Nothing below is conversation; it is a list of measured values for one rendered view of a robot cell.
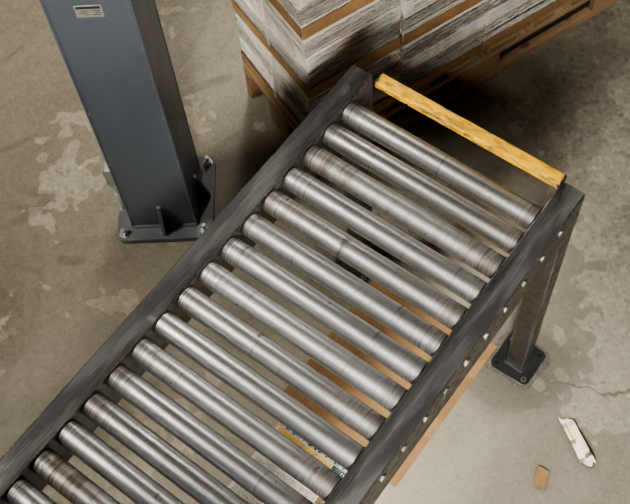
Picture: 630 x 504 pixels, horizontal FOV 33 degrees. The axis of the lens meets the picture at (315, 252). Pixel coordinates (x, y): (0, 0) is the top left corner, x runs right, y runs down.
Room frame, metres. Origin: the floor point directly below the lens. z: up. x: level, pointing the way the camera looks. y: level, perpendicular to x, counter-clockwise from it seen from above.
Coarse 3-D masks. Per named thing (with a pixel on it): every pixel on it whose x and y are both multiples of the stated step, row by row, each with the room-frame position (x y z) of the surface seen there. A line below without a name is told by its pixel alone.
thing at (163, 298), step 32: (352, 96) 1.30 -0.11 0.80; (320, 128) 1.23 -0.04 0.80; (352, 128) 1.29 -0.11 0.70; (288, 160) 1.16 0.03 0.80; (256, 192) 1.10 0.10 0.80; (288, 192) 1.13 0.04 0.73; (224, 224) 1.03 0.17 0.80; (192, 256) 0.97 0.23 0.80; (160, 288) 0.91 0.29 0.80; (128, 320) 0.85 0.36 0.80; (96, 352) 0.79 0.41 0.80; (128, 352) 0.79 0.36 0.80; (96, 384) 0.73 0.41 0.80; (64, 416) 0.68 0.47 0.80; (32, 448) 0.63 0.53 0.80; (64, 448) 0.64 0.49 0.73; (0, 480) 0.58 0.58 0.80; (32, 480) 0.59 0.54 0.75
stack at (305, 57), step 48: (240, 0) 1.89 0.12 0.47; (288, 0) 1.66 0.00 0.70; (336, 0) 1.67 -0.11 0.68; (384, 0) 1.73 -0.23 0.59; (432, 0) 1.80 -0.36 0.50; (528, 0) 1.96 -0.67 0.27; (576, 0) 2.05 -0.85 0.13; (288, 48) 1.70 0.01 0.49; (336, 48) 1.66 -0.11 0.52; (432, 48) 1.81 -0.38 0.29; (528, 48) 1.98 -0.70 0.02; (288, 96) 1.72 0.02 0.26; (384, 96) 1.74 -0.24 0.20
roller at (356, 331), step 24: (240, 240) 1.00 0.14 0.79; (240, 264) 0.95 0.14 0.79; (264, 264) 0.94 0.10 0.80; (288, 288) 0.88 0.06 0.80; (312, 288) 0.88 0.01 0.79; (312, 312) 0.83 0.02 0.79; (336, 312) 0.82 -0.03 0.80; (360, 336) 0.77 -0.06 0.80; (384, 336) 0.77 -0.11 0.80; (384, 360) 0.72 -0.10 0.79; (408, 360) 0.71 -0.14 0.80
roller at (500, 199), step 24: (360, 120) 1.24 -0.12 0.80; (384, 120) 1.24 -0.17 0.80; (384, 144) 1.19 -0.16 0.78; (408, 144) 1.17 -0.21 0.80; (432, 168) 1.12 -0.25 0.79; (456, 168) 1.10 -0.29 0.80; (480, 192) 1.05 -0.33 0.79; (504, 192) 1.04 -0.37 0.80; (504, 216) 1.00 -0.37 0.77; (528, 216) 0.98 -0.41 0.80
